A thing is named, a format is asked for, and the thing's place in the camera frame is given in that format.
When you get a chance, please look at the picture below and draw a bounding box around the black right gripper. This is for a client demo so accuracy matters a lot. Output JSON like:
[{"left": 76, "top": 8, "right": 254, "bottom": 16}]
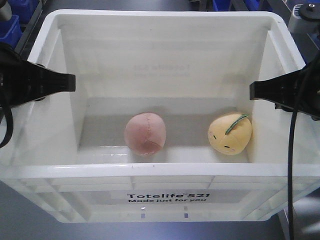
[{"left": 249, "top": 53, "right": 320, "bottom": 120}]

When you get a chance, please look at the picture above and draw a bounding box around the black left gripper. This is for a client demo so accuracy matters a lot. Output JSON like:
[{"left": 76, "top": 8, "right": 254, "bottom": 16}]
[{"left": 0, "top": 42, "right": 76, "bottom": 108}]

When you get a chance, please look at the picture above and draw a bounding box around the yellow plush mango toy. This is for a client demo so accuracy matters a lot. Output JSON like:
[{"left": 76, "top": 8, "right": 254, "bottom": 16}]
[{"left": 207, "top": 112, "right": 253, "bottom": 156}]

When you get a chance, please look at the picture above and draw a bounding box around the pink plush peach toy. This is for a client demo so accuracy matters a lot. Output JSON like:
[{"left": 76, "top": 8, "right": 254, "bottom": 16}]
[{"left": 124, "top": 112, "right": 166, "bottom": 156}]

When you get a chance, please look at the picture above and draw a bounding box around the white plastic tote box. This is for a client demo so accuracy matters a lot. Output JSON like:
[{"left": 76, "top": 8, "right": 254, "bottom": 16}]
[{"left": 0, "top": 9, "right": 305, "bottom": 223}]

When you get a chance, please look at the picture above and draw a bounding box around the grey robot arm joint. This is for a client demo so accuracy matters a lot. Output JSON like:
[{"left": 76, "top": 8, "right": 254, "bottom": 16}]
[{"left": 287, "top": 2, "right": 320, "bottom": 34}]

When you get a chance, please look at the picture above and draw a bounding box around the blue storage bin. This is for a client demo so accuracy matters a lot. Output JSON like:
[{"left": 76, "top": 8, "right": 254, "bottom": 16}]
[{"left": 0, "top": 14, "right": 22, "bottom": 48}]

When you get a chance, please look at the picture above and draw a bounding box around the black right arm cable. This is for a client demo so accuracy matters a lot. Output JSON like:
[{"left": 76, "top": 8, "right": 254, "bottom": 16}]
[{"left": 287, "top": 59, "right": 318, "bottom": 240}]

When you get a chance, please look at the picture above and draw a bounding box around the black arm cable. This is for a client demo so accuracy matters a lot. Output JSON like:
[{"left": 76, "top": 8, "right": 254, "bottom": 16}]
[
  {"left": 287, "top": 59, "right": 318, "bottom": 240},
  {"left": 0, "top": 104, "right": 14, "bottom": 149}
]

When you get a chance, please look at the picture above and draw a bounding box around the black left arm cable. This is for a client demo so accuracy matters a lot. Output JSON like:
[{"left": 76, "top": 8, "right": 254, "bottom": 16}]
[{"left": 0, "top": 104, "right": 14, "bottom": 149}]

